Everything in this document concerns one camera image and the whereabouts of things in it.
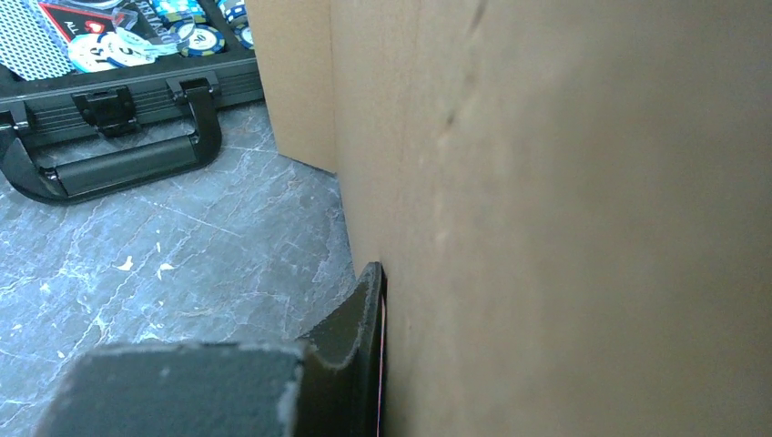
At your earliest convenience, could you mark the black poker chip case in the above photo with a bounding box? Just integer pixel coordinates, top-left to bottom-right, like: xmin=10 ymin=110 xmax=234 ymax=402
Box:
xmin=1 ymin=1 xmax=263 ymax=204

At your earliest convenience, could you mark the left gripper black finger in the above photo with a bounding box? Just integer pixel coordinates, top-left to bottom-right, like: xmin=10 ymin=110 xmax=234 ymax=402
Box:
xmin=35 ymin=262 xmax=387 ymax=436

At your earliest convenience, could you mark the cardboard box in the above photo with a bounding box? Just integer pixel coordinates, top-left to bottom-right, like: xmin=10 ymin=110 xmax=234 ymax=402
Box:
xmin=248 ymin=1 xmax=771 ymax=436

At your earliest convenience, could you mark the blue playing card deck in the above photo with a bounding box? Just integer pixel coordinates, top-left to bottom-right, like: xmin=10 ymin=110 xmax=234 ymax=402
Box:
xmin=1 ymin=1 xmax=73 ymax=81

